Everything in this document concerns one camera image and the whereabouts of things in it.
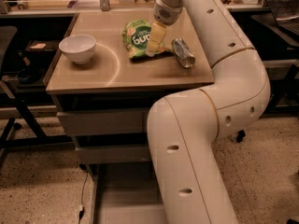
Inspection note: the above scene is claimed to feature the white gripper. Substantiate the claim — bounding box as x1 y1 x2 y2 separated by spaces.
146 0 183 57

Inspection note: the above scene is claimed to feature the green rice chip bag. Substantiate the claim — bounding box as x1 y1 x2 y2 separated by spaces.
122 19 170 59

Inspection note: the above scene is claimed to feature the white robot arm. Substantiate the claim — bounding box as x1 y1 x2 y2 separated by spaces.
147 0 270 224

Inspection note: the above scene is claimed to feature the grey drawer cabinet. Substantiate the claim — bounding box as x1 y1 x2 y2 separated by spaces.
46 8 214 175

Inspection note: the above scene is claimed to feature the top grey drawer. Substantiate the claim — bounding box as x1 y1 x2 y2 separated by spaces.
57 108 149 136

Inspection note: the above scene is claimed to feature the middle grey drawer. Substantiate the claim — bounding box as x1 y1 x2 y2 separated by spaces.
76 144 151 164

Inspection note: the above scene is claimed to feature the bottom open grey drawer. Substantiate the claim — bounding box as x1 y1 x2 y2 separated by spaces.
90 161 169 224

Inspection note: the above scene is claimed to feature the silver drink can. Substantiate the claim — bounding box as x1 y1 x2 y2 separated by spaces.
171 37 195 69

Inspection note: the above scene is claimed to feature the white ceramic bowl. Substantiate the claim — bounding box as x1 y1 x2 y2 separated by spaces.
59 35 96 64

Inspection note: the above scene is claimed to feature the open laptop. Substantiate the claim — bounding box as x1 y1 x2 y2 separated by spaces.
266 0 299 36

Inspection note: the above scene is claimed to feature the black table leg with caster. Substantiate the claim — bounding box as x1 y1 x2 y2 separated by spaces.
236 130 246 143

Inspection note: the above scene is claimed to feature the black cable on floor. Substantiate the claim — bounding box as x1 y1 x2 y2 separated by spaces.
78 171 90 224

